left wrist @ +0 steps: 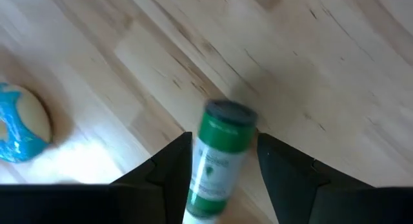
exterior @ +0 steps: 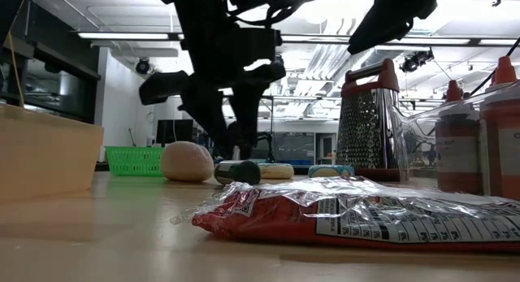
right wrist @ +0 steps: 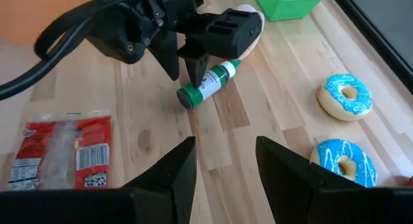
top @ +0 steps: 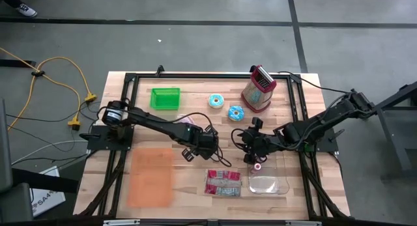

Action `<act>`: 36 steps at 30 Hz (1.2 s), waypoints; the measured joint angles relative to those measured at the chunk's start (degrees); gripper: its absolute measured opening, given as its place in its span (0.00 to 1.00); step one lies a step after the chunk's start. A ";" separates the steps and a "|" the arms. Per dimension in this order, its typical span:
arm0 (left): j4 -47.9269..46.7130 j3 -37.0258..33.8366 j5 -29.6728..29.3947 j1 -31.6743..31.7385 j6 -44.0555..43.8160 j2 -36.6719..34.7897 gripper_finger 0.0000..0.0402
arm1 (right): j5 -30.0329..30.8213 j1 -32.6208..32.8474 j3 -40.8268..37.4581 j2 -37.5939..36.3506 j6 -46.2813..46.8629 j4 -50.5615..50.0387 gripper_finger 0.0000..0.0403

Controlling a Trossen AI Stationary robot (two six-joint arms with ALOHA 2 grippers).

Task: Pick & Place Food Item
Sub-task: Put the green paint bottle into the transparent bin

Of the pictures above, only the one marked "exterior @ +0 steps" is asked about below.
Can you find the metal box grater red trim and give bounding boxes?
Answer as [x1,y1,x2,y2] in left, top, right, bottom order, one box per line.
[336,57,407,183]

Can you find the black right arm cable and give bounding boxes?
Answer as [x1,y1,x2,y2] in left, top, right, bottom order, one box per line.
[469,36,520,97]

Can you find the red snack bag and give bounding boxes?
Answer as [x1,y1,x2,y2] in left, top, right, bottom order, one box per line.
[170,176,520,254]

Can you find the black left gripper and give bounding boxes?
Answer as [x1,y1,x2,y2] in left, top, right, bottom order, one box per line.
[138,28,288,161]

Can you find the clear plastic tray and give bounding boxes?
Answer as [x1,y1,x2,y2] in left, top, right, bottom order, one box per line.
[392,79,520,202]

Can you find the ceiling light strip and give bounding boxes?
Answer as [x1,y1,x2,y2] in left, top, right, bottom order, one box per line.
[77,32,170,41]
[478,37,520,46]
[389,37,471,46]

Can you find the green food colouring bottle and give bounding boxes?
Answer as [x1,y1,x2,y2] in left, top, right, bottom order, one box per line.
[214,159,262,186]

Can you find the pink sugared toy bread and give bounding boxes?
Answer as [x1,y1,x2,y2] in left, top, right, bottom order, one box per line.
[160,141,215,184]

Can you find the orange translucent plastic bin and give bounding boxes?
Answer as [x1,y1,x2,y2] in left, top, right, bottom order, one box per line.
[0,102,105,204]

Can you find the green plastic basket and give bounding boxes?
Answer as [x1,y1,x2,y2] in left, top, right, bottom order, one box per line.
[104,146,166,177]

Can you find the black monitor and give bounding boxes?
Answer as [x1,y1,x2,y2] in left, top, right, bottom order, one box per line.
[156,119,194,147]

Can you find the yellow extension cable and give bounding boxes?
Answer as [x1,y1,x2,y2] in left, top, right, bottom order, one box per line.
[6,33,26,108]

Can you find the black ceiling spotlight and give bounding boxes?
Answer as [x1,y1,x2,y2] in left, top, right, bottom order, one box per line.
[135,57,152,76]
[400,49,435,74]

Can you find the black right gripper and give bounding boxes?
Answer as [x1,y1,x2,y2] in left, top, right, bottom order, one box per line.
[347,0,448,55]

